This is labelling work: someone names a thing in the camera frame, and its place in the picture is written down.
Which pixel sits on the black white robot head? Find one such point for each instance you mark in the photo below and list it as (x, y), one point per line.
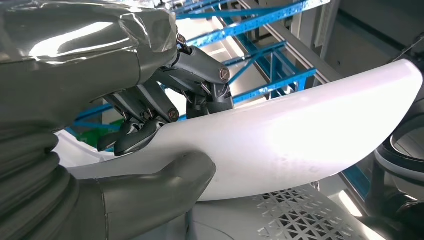
(381, 165)

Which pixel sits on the blue steel shelf rack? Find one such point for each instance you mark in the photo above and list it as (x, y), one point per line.
(251, 24)

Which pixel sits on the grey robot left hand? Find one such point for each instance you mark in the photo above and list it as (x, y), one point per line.
(66, 82)

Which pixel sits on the white perforated panel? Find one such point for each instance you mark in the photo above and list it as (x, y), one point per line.
(232, 225)

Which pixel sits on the green plastic crate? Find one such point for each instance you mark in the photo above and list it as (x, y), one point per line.
(89, 137)

